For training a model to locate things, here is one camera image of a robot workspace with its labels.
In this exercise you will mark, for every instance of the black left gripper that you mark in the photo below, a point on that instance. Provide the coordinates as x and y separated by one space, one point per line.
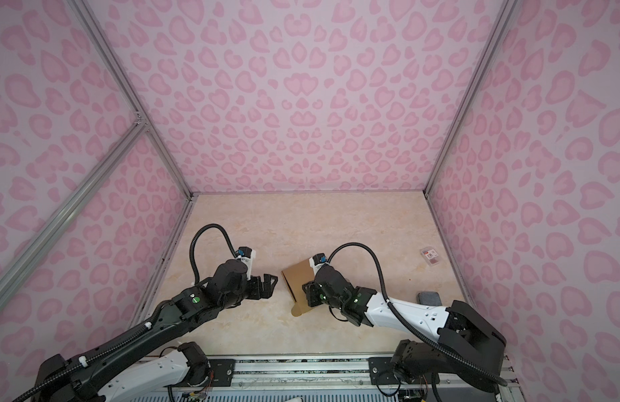
260 291

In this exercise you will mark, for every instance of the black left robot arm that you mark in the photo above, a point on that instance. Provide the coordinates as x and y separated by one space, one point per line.
83 376

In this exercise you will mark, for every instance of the brown cardboard box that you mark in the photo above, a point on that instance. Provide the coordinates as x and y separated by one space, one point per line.
296 277

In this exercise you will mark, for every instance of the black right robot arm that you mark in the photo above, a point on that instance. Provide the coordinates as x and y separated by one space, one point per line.
451 340

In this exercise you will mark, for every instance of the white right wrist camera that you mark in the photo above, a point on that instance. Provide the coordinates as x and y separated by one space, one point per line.
317 262

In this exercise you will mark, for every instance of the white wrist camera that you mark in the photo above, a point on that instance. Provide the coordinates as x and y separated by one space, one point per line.
317 262
246 255

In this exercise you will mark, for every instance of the grey foam pad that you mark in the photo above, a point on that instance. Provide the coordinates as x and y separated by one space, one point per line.
429 298

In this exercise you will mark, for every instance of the aluminium diagonal frame strut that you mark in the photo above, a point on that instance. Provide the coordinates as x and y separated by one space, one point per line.
23 265

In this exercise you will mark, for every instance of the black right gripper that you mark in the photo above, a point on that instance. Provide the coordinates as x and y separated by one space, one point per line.
310 288

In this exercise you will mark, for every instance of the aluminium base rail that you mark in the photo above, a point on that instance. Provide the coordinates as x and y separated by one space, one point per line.
297 377

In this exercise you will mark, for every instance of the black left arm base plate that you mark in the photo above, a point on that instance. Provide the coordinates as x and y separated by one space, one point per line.
217 372

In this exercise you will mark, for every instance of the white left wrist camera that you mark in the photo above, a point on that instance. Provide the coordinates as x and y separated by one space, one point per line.
246 255

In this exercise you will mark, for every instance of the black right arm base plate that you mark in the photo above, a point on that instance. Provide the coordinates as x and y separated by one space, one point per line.
382 371

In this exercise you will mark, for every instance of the small pink card packet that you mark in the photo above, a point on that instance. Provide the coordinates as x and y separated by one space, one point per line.
430 255

